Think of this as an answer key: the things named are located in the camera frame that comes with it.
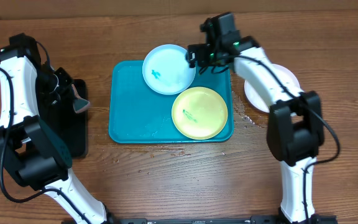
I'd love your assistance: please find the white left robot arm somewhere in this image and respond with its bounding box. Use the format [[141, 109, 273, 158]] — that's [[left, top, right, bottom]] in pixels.
[[0, 34, 114, 223]]

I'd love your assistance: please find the yellow plate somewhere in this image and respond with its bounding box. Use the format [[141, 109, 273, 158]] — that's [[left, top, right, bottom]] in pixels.
[[172, 86, 228, 140]]

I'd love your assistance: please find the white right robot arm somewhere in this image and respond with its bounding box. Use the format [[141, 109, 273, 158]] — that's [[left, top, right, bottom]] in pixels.
[[186, 12, 339, 223]]

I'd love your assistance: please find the grey-green sponge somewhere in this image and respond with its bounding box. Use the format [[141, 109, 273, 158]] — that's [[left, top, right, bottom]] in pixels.
[[71, 84, 91, 114]]

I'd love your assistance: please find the teal tray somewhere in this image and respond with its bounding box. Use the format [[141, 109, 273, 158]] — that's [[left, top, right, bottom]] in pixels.
[[108, 60, 234, 144]]

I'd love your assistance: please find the black tray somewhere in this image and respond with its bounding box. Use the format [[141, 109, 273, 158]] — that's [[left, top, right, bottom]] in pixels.
[[39, 79, 89, 159]]

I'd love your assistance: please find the light blue plate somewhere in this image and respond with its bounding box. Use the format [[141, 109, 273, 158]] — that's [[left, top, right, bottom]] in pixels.
[[142, 44, 196, 95]]

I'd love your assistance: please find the white plate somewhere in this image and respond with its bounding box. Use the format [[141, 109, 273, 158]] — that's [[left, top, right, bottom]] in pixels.
[[244, 64, 300, 113]]

